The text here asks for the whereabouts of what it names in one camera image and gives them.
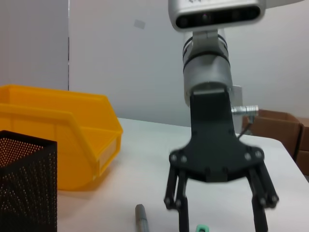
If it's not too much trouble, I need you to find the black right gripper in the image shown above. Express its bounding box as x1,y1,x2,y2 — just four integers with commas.
163,88,280,232

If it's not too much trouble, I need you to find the grey marker pen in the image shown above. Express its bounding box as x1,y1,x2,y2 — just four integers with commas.
135,204,150,232

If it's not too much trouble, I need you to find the black mesh pen holder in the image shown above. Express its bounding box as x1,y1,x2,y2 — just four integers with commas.
0,130,58,232

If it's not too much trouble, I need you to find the brown cardboard box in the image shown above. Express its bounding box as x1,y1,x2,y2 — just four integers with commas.
242,110,302,160
295,117,309,176

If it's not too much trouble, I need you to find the white stand column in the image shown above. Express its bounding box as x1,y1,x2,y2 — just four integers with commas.
231,85,243,133

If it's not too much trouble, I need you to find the yellow plastic bin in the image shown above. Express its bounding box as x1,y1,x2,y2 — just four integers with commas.
0,84,124,191

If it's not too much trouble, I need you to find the right wrist connector cable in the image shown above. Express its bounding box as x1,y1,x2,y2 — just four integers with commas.
231,105,259,141

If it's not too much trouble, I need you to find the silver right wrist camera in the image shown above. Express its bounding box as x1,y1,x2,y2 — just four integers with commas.
168,0,266,44

